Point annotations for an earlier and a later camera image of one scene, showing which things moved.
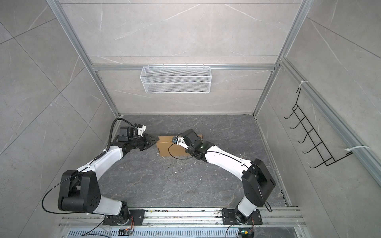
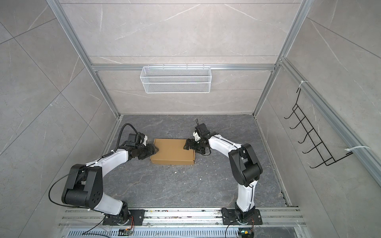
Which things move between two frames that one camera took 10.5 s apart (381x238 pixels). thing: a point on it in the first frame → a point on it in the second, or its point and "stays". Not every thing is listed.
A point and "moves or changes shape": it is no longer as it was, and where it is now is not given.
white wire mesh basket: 174,80 stays
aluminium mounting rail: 275,216 stays
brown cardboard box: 166,148 moves or changes shape
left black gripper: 149,141 → 152,150
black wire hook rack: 328,159 stays
